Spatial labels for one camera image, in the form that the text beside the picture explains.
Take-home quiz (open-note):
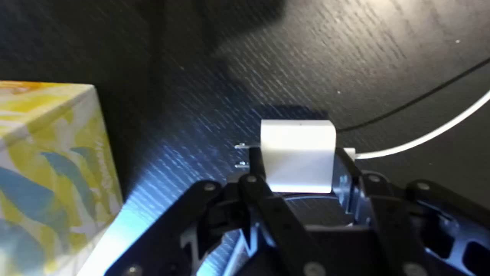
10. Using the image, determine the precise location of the white charger cube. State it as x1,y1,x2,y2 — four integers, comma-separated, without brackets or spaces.
233,118,340,196

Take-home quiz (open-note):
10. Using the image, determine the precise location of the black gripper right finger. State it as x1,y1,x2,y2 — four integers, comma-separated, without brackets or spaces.
333,147,490,276

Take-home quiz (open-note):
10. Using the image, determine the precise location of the white charger cable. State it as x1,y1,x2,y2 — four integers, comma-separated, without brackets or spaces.
343,89,490,161

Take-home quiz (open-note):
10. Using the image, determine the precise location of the yellow patterned tissue box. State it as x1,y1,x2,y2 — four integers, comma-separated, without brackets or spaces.
0,80,126,276

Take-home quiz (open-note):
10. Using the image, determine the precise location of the thin black cable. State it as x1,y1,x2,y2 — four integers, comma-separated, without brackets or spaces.
339,55,490,133

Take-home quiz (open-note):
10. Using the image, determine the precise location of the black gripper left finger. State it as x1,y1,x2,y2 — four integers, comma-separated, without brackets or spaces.
104,146,329,276

